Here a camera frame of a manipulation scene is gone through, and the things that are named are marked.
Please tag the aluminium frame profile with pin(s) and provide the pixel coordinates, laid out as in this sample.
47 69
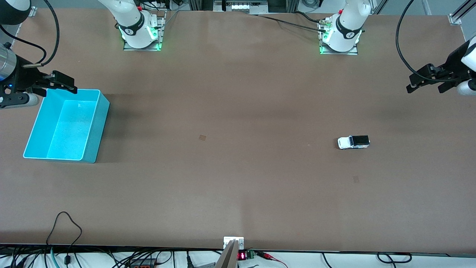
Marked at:
456 16

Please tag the turquoise plastic bin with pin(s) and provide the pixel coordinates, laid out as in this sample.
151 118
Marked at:
68 126

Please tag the red digit display module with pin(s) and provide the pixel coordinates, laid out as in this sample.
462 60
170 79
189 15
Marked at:
245 255

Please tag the small metal corner bracket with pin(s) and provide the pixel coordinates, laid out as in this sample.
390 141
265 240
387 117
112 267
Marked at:
32 11

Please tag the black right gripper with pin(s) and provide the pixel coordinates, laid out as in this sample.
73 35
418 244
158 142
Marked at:
24 79

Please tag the lit metal equipment rack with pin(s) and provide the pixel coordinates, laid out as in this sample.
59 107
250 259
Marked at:
241 6

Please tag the red black clip leads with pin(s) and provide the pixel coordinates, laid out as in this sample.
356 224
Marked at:
269 256

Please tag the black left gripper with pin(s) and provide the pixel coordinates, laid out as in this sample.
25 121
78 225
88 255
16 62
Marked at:
453 65

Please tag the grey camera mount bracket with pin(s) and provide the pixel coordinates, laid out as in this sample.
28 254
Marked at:
232 243

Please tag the white jeep toy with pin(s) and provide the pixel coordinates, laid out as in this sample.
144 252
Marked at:
351 142

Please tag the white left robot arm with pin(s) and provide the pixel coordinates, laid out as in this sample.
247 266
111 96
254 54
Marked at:
347 22

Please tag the black power strip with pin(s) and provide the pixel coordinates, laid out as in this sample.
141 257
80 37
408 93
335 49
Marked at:
143 263

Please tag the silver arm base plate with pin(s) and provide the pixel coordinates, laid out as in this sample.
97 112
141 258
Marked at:
353 52
158 37

